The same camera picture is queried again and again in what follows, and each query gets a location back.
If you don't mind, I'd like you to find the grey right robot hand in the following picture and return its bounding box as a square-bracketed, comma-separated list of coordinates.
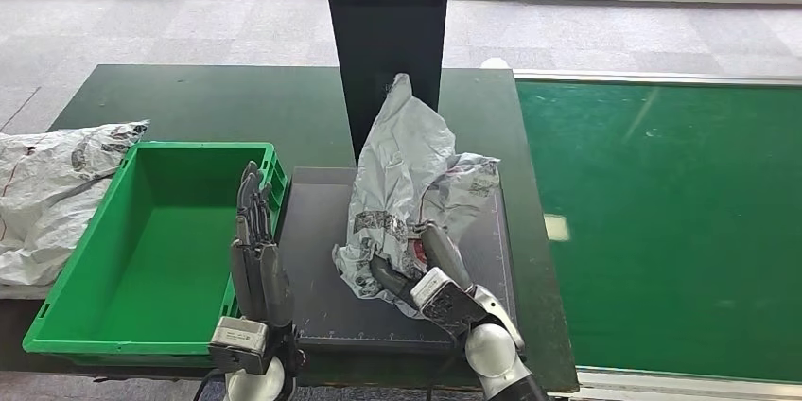
[369, 221, 474, 308]

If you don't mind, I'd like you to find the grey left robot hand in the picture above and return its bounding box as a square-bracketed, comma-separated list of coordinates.
[230, 161, 296, 327]

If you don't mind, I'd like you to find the white parcel bag red print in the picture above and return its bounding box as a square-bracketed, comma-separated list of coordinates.
[332, 73, 502, 318]

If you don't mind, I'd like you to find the green conveyor belt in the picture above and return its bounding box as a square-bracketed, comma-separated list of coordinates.
[514, 79, 802, 384]

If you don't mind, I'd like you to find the black inbound scanner machine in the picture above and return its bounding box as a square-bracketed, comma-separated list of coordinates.
[275, 0, 521, 356]

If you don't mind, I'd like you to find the white crumpled parcel bag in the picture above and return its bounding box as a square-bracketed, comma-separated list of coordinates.
[0, 120, 150, 288]

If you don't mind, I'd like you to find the green plastic crate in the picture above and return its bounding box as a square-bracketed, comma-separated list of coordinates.
[22, 141, 289, 367]

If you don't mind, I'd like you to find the dark green table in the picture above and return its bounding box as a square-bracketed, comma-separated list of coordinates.
[0, 63, 581, 394]

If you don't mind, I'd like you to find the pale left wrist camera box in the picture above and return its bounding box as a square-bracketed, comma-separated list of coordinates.
[208, 316, 270, 375]

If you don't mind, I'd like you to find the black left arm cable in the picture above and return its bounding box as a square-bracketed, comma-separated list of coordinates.
[190, 370, 228, 401]

